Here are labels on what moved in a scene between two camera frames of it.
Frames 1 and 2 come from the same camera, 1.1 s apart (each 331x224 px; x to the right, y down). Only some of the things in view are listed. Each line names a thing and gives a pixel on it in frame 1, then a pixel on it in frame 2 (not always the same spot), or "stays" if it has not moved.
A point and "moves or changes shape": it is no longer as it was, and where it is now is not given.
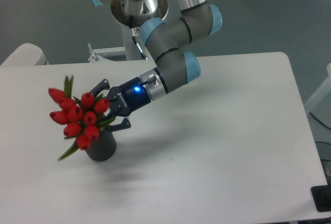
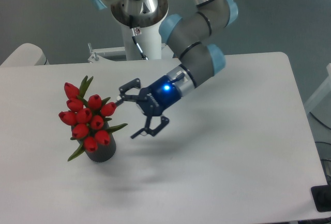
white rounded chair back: (26, 54) stays
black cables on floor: (325, 125) stays
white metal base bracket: (97, 61) stays
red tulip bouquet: (84, 116) moves or changes shape
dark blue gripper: (123, 99) → (153, 99)
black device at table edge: (321, 197) stays
